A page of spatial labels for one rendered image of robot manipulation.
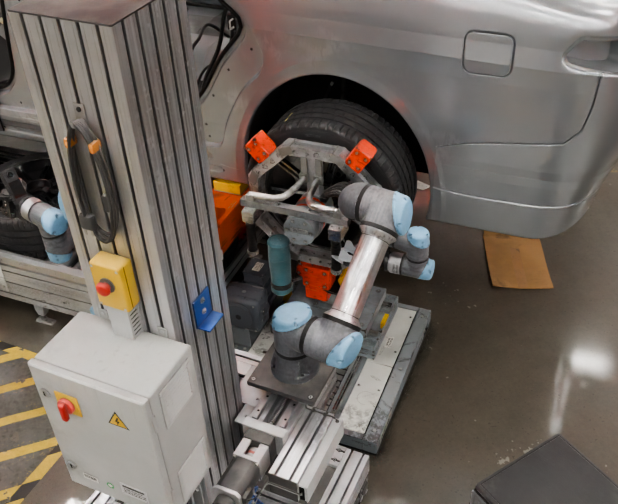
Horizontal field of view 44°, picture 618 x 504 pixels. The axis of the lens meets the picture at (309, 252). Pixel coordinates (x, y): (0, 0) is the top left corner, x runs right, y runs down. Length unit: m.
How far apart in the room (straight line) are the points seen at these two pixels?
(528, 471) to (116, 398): 1.50
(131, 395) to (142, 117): 0.64
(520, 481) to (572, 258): 1.76
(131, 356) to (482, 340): 2.12
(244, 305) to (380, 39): 1.24
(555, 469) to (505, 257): 1.61
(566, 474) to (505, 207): 0.98
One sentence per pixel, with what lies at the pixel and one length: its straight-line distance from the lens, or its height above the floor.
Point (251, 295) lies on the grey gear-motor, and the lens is 3.27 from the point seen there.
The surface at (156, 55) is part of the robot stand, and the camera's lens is 1.62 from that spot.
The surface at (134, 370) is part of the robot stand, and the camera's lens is 1.87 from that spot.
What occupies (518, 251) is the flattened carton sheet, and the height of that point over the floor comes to 0.01.
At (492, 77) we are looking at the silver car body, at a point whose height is 1.39.
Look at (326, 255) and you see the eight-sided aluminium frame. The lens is 3.13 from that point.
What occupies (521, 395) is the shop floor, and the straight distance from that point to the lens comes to 3.46.
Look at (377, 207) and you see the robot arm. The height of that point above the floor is 1.29.
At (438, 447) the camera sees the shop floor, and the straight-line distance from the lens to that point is 3.23.
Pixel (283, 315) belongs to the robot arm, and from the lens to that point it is 2.22.
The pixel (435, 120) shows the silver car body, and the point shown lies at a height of 1.19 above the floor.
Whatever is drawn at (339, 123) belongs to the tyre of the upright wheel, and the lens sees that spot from 2.87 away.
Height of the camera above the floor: 2.54
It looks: 38 degrees down
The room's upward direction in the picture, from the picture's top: 3 degrees counter-clockwise
